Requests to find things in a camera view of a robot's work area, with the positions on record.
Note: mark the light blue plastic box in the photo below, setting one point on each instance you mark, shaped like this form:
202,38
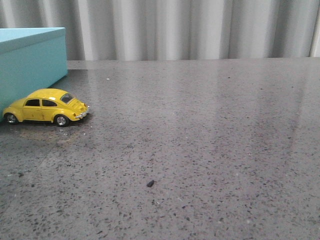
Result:
30,59

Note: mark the grey pleated curtain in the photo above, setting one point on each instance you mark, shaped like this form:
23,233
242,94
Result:
136,30

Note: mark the small black debris piece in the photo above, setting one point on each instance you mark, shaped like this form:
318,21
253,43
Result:
150,184

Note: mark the yellow toy beetle car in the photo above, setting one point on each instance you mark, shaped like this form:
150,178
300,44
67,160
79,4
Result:
46,105

